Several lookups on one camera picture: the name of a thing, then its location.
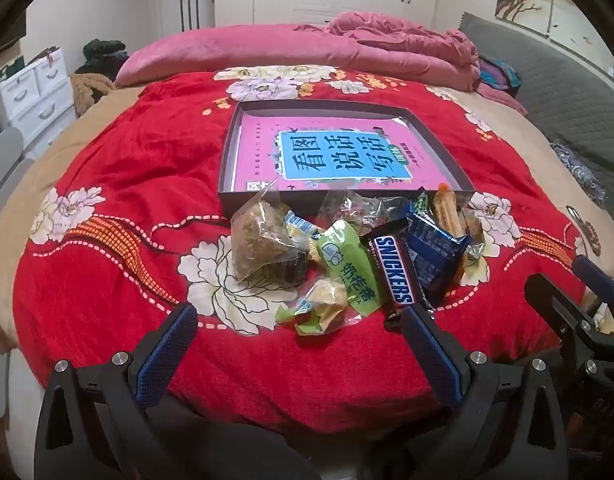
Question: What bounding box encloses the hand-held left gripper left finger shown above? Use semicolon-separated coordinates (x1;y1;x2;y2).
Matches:
34;304;199;480

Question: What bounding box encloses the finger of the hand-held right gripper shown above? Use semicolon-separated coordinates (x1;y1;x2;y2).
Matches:
526;273;612;356
572;255;614;306

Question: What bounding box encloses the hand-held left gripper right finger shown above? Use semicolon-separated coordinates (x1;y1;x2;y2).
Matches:
401;307;570;480

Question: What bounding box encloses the pale yellow snack packet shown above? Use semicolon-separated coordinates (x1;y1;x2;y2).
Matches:
459;207;490;286

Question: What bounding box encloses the brown chocolate bar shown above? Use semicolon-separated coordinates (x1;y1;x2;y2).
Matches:
362;220;428;331

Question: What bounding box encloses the blue cookie packet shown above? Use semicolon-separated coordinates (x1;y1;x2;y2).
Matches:
404;200;468;307

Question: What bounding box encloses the light green snack packet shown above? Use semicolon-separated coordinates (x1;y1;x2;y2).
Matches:
276;220;384;337

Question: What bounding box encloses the orange rice cracker packet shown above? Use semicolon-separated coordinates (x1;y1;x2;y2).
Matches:
431;182;468;239

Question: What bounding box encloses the green pastry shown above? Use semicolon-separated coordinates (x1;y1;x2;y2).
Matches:
231;180;315;288

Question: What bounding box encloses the brown pastry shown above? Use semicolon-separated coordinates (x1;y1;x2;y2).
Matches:
321;190;412;236

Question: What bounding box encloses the small blue white candy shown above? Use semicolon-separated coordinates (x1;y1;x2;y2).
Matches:
286;210;324;242

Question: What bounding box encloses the grey shallow cardboard box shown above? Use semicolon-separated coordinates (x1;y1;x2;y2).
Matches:
218;100;475;218

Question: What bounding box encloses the dark patterned cloth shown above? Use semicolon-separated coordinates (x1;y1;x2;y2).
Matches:
549;142;608;207

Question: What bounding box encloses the red floral blanket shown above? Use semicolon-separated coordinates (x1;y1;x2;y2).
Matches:
14;67;595;441

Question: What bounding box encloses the grey quilted headboard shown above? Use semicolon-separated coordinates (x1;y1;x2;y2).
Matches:
459;12;614;201

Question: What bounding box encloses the blue purple cloth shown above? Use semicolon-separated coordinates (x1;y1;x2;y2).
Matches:
479;55;524;95

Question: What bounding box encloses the pink book with blue panel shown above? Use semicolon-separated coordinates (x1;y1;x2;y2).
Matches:
231;112;415;192

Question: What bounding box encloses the brown fuzzy cloth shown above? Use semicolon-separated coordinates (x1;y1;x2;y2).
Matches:
69;74;120;117

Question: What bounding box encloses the white drawer cabinet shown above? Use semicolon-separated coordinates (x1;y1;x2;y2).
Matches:
0;47;80;161

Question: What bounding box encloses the crumpled pink quilt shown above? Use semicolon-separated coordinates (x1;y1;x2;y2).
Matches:
322;10;528;113

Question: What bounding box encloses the long pink pillow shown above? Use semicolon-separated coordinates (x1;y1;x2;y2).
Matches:
114;24;360;87

